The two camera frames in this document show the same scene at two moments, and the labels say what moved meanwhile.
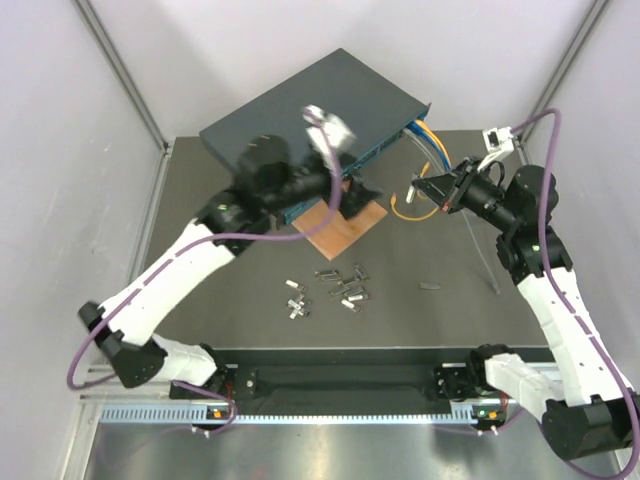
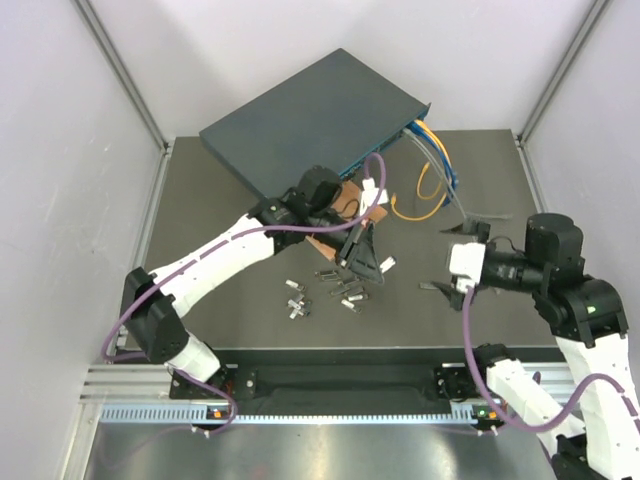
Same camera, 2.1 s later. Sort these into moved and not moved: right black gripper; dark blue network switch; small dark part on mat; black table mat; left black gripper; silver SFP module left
Moved: right black gripper; left black gripper
Not moved: silver SFP module left; dark blue network switch; small dark part on mat; black table mat
